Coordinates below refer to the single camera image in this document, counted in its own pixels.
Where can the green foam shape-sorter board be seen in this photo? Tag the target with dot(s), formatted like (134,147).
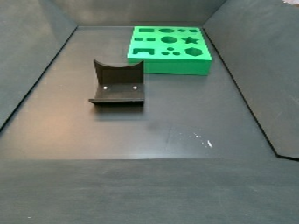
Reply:
(169,49)

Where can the black curved plastic holder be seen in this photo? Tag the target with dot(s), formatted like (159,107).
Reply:
(120,83)

